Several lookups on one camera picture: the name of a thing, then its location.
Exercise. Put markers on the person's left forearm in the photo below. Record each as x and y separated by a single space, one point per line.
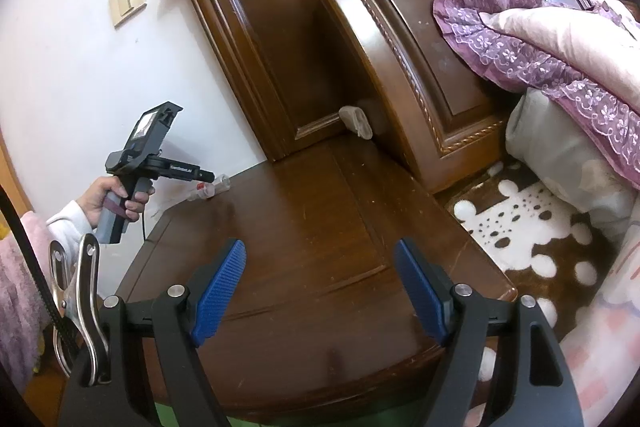
67 224

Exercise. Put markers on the pink patterned quilt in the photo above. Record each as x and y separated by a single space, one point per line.
600 332

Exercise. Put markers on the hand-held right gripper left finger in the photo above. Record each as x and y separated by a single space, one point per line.
220 292

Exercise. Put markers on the wooden door frame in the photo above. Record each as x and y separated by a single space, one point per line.
10 177

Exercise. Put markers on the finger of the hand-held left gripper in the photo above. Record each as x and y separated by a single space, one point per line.
206 176

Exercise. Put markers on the small clear bottle red label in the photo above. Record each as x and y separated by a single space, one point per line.
215 189

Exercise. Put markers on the pink fluffy cloth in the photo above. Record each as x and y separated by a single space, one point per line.
20 297

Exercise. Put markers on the crumpled grey plastic wrap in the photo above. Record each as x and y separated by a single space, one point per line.
356 122

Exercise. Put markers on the brown white dotted blanket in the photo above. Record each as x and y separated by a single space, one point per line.
525 217

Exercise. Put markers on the brown wooden nightstand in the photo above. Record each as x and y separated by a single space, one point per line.
300 232

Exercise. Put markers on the person's left hand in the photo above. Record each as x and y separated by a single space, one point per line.
95 202

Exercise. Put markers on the brown wooden headboard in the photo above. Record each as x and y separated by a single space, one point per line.
275 32

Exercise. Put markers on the beige light switch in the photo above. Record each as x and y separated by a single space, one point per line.
127 2

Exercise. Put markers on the metal spring clip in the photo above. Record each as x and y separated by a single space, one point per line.
85 297

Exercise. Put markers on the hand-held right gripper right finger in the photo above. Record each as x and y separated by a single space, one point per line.
420 292

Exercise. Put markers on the grey pillow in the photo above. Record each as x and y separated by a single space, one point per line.
550 142

